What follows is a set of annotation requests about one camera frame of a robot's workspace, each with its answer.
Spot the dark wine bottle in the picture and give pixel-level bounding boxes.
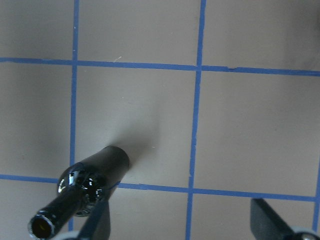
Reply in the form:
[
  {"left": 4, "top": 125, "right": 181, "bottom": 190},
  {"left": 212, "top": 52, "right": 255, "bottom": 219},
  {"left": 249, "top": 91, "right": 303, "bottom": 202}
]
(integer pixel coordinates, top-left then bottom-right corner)
[{"left": 28, "top": 146, "right": 130, "bottom": 240}]

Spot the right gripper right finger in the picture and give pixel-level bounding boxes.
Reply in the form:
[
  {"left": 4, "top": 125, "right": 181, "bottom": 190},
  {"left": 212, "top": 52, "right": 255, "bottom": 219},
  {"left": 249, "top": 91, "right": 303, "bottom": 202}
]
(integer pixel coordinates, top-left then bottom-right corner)
[{"left": 250, "top": 198, "right": 300, "bottom": 240}]

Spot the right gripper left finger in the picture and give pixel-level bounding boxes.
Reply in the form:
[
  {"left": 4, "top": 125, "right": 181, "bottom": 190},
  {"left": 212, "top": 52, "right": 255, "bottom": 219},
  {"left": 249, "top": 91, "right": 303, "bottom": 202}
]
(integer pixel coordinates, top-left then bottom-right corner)
[{"left": 79, "top": 186, "right": 117, "bottom": 240}]

